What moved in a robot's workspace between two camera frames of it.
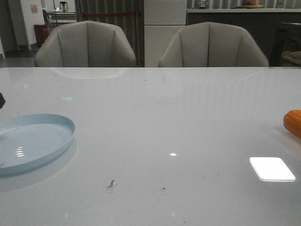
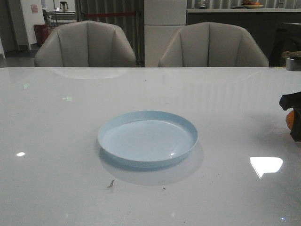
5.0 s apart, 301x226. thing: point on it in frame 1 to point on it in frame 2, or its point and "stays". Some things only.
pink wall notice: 34,8 stays
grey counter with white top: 263,24 stays
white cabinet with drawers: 163,19 stays
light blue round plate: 28,141 to 146,136
